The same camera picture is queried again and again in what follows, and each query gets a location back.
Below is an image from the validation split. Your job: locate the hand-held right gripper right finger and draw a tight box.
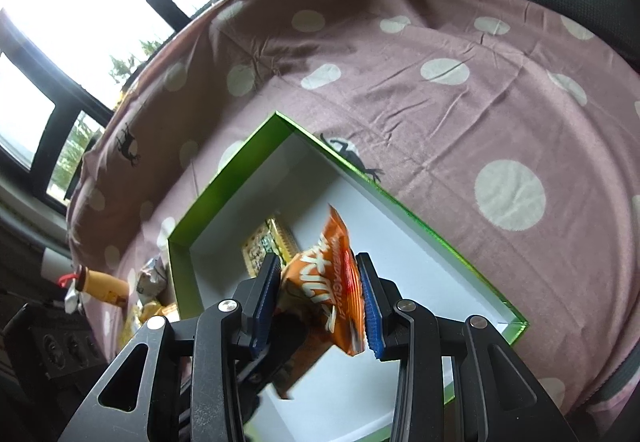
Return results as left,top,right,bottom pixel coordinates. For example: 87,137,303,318
354,252,581,442

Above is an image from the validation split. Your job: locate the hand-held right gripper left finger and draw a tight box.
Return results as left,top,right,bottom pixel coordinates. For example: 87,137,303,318
59,252,283,442

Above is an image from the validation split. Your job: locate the orange snack packet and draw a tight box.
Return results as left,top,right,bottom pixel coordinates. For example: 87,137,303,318
272,203,368,400

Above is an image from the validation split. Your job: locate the yellow striped snack packet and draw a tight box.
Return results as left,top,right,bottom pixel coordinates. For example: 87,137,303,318
117,300,178,345

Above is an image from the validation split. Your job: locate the green cardboard box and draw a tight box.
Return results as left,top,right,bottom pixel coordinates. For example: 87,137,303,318
167,111,529,442

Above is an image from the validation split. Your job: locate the gold cracker packet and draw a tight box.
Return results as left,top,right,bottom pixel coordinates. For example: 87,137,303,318
241,217,297,278

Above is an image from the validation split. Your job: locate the white cylinder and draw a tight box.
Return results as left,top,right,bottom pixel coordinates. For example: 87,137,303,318
40,247,76,280

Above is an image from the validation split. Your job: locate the small silver snack packet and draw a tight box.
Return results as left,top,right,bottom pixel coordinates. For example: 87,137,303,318
136,256,168,303

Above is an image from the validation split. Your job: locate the pink polka dot bedsheet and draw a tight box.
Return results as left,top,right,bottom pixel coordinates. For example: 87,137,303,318
65,0,640,423

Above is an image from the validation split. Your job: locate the yellow bottle with red strap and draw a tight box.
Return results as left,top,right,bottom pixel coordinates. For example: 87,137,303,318
60,267,128,308

